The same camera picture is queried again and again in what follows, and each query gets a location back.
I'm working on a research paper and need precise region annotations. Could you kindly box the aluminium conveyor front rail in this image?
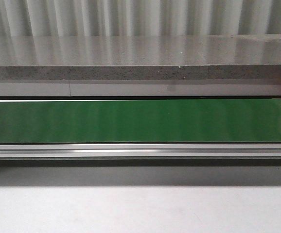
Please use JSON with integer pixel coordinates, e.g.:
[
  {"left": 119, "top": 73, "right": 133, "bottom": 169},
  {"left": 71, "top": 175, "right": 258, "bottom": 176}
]
[{"left": 0, "top": 143, "right": 281, "bottom": 166}]

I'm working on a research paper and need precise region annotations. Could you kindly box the green conveyor belt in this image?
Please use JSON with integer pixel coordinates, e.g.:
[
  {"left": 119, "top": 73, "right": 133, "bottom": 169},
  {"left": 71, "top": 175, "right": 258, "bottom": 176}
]
[{"left": 0, "top": 99, "right": 281, "bottom": 144}]

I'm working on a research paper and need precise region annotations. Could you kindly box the grey stone counter slab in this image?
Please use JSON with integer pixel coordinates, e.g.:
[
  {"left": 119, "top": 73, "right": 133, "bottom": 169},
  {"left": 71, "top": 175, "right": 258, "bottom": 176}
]
[{"left": 0, "top": 33, "right": 281, "bottom": 97}]

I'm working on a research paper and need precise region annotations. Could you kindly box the white pleated curtain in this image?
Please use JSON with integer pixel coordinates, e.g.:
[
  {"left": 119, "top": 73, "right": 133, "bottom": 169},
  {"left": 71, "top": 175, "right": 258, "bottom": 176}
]
[{"left": 0, "top": 0, "right": 281, "bottom": 36}]

